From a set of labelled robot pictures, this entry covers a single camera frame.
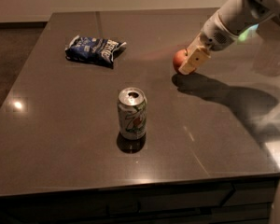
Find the dark cabinet drawers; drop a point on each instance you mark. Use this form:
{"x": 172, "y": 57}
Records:
{"x": 234, "y": 201}

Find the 7up soda can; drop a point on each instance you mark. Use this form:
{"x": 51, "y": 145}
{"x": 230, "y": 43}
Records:
{"x": 132, "y": 110}

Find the blue chip bag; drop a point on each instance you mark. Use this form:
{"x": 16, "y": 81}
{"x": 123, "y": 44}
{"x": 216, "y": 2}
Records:
{"x": 98, "y": 51}

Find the red apple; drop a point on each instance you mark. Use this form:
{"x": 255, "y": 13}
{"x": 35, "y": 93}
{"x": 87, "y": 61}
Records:
{"x": 179, "y": 60}

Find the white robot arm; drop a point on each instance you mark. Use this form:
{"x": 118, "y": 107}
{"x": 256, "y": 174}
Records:
{"x": 248, "y": 13}

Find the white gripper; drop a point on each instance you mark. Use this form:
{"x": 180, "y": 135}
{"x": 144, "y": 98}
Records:
{"x": 213, "y": 34}

